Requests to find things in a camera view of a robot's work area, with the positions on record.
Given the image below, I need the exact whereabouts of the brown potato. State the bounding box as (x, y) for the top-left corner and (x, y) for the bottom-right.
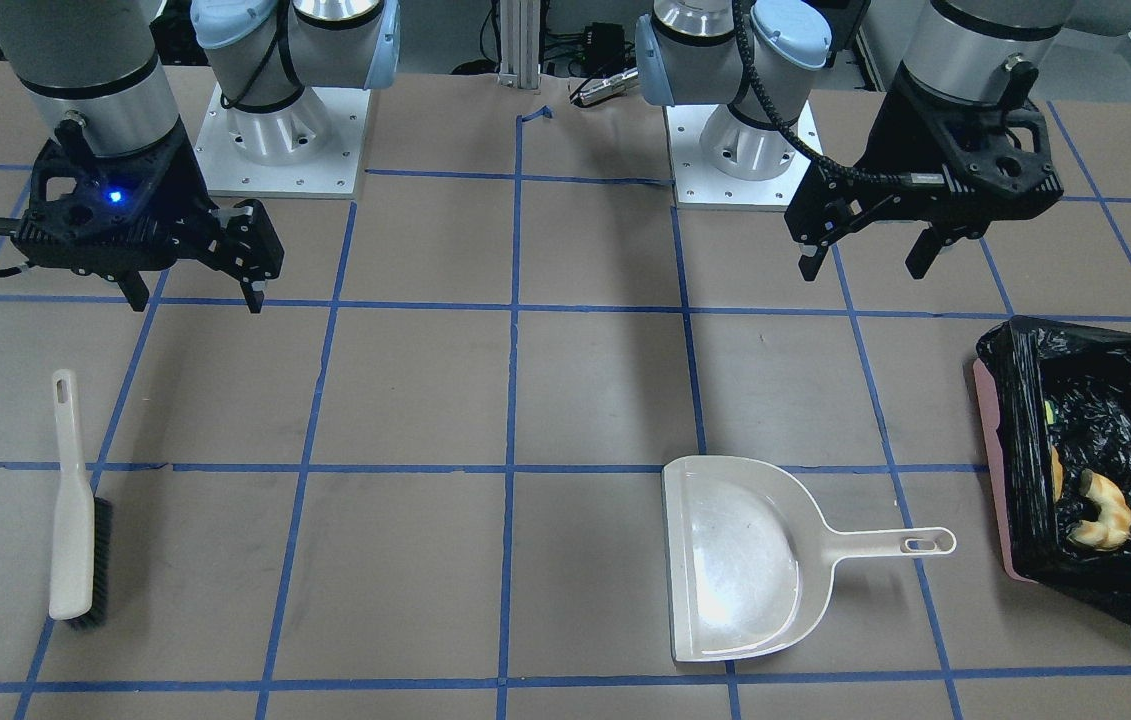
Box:
(1048, 445), (1065, 503)

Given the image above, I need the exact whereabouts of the aluminium frame post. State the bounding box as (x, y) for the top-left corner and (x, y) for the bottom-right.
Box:
(497, 0), (545, 94)

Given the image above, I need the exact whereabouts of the pink bin with black bag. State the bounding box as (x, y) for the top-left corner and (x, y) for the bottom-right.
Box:
(972, 316), (1131, 625)

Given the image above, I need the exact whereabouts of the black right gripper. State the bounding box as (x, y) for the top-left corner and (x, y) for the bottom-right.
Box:
(12, 119), (285, 314)

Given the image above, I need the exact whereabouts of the black braided cable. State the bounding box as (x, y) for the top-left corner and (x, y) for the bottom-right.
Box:
(731, 0), (946, 191)

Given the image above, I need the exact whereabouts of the beige hand brush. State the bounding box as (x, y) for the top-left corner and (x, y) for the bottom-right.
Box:
(48, 368), (113, 632)

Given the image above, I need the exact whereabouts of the beige plastic dustpan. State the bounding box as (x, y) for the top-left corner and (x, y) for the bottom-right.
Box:
(661, 456), (957, 663)

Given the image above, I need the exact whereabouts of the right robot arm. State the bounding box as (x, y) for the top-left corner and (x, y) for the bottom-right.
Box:
(0, 1), (400, 314)

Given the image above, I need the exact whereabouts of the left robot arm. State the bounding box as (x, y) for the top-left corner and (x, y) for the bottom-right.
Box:
(634, 1), (1131, 281)

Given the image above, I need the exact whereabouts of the black power adapter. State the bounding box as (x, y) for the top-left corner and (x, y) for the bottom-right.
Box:
(580, 21), (625, 66)

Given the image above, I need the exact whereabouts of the pale melon slice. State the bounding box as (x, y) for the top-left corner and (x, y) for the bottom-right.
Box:
(1067, 469), (1131, 553)

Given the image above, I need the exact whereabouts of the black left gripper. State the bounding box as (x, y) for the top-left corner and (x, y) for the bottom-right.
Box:
(785, 66), (1064, 281)

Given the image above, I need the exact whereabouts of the silver connector plug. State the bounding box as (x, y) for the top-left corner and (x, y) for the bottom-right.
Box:
(568, 67), (641, 109)

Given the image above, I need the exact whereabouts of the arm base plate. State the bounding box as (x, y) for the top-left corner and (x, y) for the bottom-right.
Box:
(193, 87), (375, 200)
(664, 105), (811, 212)

